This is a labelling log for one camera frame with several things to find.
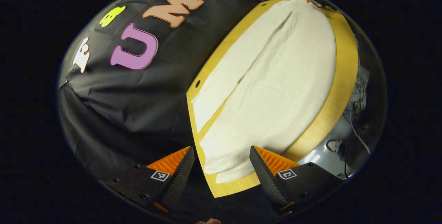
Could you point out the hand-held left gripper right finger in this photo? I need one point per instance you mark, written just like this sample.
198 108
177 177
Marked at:
267 186

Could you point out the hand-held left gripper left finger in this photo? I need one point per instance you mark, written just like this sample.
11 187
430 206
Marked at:
181 179

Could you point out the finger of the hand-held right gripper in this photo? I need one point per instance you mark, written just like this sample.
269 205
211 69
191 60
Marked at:
313 2

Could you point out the cream white jeans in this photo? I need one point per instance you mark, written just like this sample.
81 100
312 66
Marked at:
276 79

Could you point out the black backdrop cloth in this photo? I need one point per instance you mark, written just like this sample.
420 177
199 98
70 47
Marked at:
138 106

